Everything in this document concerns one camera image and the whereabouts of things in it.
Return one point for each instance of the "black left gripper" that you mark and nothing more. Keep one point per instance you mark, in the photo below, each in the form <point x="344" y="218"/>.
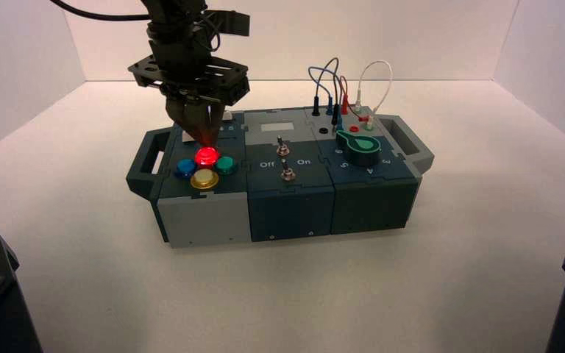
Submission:
<point x="190" y="68"/>

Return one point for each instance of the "red push button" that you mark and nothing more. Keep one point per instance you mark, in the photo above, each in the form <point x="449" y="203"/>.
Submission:
<point x="207" y="156"/>

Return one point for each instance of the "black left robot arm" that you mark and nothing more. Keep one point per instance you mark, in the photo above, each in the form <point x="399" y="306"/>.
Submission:
<point x="170" y="14"/>

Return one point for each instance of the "green push button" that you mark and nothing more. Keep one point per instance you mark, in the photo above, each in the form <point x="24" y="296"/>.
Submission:
<point x="225" y="165"/>

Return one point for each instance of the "blue push button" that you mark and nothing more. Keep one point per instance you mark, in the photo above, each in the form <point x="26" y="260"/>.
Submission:
<point x="184" y="168"/>

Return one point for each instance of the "yellow push button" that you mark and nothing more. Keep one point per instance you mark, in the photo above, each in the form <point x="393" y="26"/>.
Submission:
<point x="204" y="179"/>

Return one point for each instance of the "small grey display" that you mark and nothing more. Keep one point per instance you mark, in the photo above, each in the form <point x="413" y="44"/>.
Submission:
<point x="278" y="127"/>

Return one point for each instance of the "blue grey control box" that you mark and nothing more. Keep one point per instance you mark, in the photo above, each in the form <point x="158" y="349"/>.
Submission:
<point x="287" y="204"/>

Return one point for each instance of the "green rotary knob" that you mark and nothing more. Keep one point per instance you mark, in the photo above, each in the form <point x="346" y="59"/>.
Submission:
<point x="361" y="148"/>

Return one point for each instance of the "metal toggle switch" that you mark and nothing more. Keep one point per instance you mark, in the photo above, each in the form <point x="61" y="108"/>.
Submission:
<point x="281" y="145"/>
<point x="288" y="173"/>

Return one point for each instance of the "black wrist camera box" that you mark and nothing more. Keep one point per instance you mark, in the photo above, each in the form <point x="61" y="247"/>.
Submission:
<point x="231" y="23"/>

